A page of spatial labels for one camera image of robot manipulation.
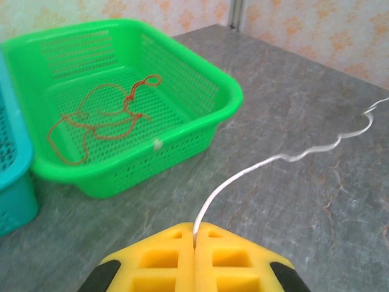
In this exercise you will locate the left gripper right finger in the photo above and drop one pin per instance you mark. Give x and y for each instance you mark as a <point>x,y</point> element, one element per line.
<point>261,270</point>

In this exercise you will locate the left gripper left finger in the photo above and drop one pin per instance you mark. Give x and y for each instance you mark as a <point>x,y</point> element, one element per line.
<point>127,267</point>

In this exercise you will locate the teal plastic basket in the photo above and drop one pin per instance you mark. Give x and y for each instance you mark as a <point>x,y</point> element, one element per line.
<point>15,197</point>

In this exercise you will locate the green plastic basket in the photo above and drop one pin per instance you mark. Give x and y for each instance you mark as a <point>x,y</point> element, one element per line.
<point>197,91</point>

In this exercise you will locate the aluminium frame post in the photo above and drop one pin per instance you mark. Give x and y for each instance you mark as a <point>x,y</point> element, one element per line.
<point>235,13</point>

